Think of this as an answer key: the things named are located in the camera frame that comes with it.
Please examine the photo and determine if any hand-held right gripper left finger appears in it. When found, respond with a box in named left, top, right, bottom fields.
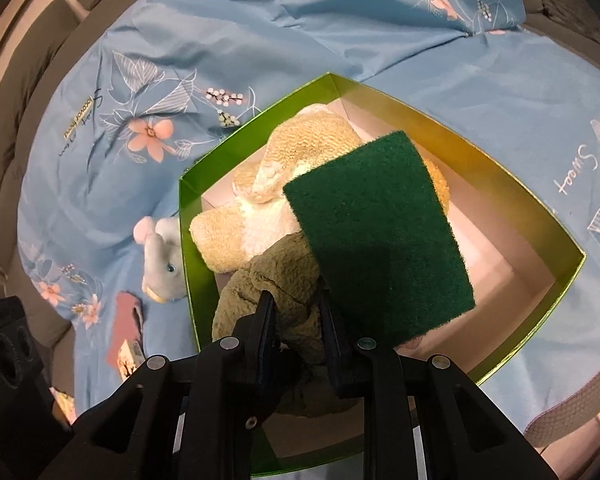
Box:
left=40, top=290, right=282, bottom=480

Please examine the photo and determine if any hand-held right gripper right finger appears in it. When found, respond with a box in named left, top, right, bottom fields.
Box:
left=319, top=287, right=556, bottom=480

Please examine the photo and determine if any olive green fluffy cloth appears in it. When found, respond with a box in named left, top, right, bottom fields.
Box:
left=212, top=234, right=366, bottom=418

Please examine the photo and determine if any green and white plush towel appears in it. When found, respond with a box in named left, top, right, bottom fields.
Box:
left=232, top=104, right=452, bottom=213
left=189, top=199, right=307, bottom=276

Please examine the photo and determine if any dark green scouring pad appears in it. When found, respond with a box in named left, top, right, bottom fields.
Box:
left=282, top=130, right=477, bottom=347

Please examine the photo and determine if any green cardboard box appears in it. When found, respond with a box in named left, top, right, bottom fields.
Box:
left=178, top=72, right=587, bottom=478

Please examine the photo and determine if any grey elephant plush toy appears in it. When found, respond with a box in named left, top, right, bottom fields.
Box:
left=132, top=216, right=188, bottom=305

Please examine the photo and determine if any blue floral bed sheet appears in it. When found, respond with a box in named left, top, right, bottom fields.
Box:
left=16, top=0, right=600, bottom=461

